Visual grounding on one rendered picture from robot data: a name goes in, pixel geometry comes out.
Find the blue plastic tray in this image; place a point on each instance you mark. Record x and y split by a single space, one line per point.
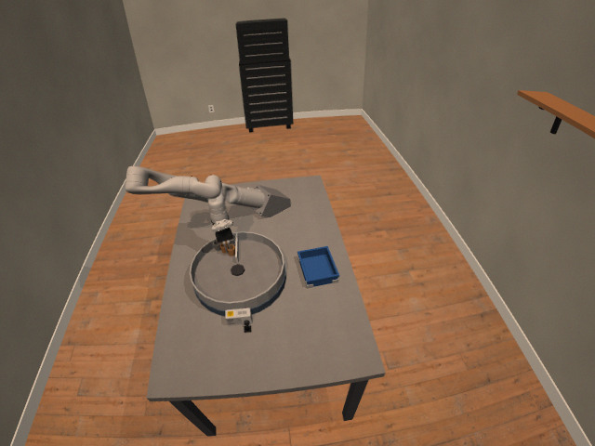
316 263

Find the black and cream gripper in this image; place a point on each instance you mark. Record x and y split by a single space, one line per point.
221 223

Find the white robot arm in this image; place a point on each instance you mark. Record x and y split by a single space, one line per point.
137 178

